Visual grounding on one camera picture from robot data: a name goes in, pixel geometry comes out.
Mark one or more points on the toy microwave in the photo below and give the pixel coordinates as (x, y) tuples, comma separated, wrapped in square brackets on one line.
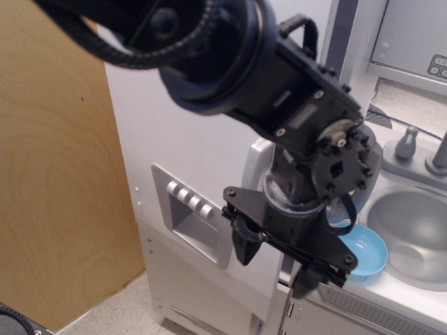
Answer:
[(412, 38)]

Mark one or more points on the blue plastic bowl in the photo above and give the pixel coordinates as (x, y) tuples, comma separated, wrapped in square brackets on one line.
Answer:
[(370, 250)]

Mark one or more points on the grey lower door handle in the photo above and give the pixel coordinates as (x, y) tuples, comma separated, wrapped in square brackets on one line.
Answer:
[(259, 327)]

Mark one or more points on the white lower freezer door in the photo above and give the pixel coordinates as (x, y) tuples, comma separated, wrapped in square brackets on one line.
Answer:
[(193, 292)]

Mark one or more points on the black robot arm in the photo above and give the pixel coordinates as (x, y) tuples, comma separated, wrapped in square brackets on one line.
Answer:
[(231, 57)]

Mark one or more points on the white toy fridge door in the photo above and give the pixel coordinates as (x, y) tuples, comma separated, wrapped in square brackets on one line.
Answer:
[(206, 153)]

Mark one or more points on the grey toy sink basin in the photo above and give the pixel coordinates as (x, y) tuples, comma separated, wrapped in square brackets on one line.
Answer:
[(412, 223)]

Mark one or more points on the grey ice dispenser panel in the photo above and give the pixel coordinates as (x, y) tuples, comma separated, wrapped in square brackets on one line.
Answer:
[(193, 218)]

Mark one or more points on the grey oven vent panel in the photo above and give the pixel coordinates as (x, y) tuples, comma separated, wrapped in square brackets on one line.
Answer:
[(368, 311)]

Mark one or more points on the grey toy faucet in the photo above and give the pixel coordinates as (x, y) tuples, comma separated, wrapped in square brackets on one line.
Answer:
[(436, 163)]

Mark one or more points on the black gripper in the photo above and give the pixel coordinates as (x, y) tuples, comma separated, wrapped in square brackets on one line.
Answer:
[(300, 231)]

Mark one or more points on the grey fridge door handle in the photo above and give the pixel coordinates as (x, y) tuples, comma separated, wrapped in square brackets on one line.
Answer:
[(259, 160)]

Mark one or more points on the wooden board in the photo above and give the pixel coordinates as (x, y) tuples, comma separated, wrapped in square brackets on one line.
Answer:
[(68, 236)]

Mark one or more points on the grey faucet knob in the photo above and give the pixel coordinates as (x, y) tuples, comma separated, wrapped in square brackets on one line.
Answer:
[(406, 146)]

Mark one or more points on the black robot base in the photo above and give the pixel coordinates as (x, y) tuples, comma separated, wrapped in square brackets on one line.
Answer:
[(14, 323)]

